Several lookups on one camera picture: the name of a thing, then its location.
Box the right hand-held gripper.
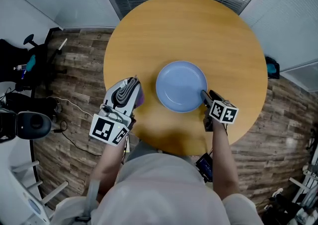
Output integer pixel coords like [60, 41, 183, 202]
[200, 89, 239, 133]

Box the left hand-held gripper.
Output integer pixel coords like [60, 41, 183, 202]
[89, 76, 145, 147]

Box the purple cloth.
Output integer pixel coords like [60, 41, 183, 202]
[136, 87, 146, 107]

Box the blue plate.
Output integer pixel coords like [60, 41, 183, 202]
[155, 60, 208, 114]

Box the person's left forearm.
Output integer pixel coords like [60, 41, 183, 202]
[89, 133, 130, 196]

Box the person's right forearm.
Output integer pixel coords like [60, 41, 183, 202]
[212, 119, 241, 200]

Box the teal cloth item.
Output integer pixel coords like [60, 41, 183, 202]
[25, 54, 37, 72]

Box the black and teal bag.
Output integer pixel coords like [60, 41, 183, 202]
[264, 56, 281, 80]

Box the black box with blue screen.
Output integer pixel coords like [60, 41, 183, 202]
[195, 152, 214, 183]

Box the black office chair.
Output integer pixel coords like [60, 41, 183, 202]
[0, 27, 68, 98]

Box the person's white shirt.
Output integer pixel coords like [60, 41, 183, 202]
[49, 141, 264, 225]

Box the black and grey device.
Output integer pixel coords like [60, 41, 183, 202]
[0, 108, 52, 143]

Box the white metal rack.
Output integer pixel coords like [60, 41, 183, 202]
[289, 163, 318, 206]

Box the white floor cable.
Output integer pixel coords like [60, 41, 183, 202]
[46, 95, 94, 118]

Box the black floor cable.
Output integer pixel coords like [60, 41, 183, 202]
[51, 119, 102, 157]

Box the grey shoulder strap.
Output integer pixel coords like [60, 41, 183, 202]
[74, 178, 100, 222]

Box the white frame stand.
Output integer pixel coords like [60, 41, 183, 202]
[7, 159, 69, 225]

